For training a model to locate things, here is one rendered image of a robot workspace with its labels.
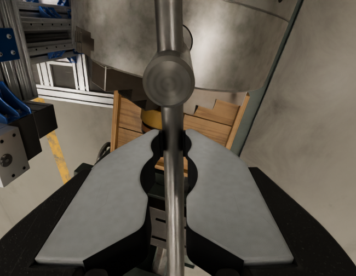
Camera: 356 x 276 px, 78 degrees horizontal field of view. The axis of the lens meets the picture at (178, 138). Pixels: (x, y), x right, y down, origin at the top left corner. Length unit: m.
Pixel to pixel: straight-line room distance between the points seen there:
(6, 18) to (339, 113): 1.70
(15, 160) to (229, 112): 0.59
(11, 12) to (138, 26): 0.67
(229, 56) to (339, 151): 1.64
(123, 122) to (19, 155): 0.29
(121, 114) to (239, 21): 0.51
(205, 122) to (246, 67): 0.38
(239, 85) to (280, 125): 1.37
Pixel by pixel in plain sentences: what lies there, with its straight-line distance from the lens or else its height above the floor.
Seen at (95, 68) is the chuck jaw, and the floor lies 1.19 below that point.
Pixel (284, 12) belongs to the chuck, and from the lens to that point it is 0.32.
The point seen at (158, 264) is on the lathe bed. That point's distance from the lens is 1.17.
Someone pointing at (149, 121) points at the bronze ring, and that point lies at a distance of 0.41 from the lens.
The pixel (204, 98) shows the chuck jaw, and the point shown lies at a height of 1.10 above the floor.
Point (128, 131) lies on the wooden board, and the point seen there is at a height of 0.88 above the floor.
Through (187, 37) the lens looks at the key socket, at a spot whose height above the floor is 1.23.
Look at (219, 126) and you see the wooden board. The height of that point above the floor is 0.88.
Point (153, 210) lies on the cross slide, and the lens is 0.75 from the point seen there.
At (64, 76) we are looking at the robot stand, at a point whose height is 0.21.
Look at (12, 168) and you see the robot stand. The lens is 0.74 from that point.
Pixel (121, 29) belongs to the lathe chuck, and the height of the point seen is 1.23.
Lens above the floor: 1.47
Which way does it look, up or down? 61 degrees down
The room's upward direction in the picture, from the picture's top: 157 degrees counter-clockwise
